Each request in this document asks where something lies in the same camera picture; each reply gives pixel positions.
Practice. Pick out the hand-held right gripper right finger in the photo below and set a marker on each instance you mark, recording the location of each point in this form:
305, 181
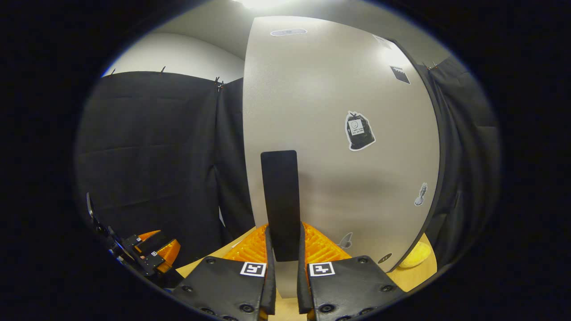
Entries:
303, 290

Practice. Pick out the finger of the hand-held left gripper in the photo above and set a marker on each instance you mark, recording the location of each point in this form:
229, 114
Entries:
165, 258
149, 240

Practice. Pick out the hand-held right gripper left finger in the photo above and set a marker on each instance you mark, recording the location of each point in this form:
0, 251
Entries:
270, 285

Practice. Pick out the grey cabinet door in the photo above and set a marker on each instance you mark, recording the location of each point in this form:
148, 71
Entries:
334, 89

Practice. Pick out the black backdrop cloth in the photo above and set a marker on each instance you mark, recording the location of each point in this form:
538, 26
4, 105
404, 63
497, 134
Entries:
156, 147

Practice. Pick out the yellow fluffy ball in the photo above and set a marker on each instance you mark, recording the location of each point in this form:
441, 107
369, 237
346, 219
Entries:
417, 256

